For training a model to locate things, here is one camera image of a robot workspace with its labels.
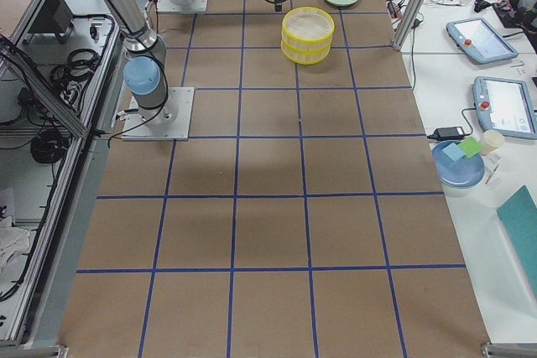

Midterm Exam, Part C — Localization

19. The yellow steamer layer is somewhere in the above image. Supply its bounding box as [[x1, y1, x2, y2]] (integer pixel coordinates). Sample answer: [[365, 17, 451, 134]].
[[280, 39, 331, 65], [282, 7, 335, 44]]

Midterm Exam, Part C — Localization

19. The green cube block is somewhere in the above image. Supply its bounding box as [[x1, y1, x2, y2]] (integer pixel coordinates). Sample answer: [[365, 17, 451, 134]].
[[457, 137, 482, 158]]

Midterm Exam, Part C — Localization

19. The black power adapter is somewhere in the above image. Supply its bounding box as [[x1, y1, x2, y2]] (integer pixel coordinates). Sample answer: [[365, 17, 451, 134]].
[[427, 127, 467, 142]]

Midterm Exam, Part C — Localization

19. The blue teach pendant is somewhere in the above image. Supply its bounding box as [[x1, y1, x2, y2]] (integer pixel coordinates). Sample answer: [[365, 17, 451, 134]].
[[472, 76, 536, 140], [446, 18, 519, 65]]

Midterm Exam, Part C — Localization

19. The far blue teach pendant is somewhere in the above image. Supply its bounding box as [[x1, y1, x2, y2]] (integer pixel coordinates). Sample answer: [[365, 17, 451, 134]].
[[446, 18, 519, 65]]

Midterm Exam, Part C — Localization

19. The white crumpled cloth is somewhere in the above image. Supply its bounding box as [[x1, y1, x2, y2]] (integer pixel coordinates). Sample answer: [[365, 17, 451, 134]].
[[0, 188, 31, 275]]

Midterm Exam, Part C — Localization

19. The blue plate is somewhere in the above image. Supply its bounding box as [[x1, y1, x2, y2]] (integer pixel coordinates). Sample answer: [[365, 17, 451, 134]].
[[432, 140, 485, 189]]

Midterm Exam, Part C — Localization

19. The blue cube block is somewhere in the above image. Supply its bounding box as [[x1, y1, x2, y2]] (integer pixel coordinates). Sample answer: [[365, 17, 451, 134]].
[[441, 143, 465, 163]]

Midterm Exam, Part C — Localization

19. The near blue teach pendant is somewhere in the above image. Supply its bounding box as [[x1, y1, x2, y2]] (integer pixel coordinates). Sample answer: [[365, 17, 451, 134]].
[[472, 76, 536, 140]]

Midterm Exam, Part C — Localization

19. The aluminium frame post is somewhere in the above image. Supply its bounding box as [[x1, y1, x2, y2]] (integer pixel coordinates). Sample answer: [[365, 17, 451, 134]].
[[391, 0, 446, 51]]

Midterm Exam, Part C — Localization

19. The beige cup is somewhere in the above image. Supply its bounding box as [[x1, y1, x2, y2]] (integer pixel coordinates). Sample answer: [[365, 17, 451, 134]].
[[480, 129, 505, 156]]

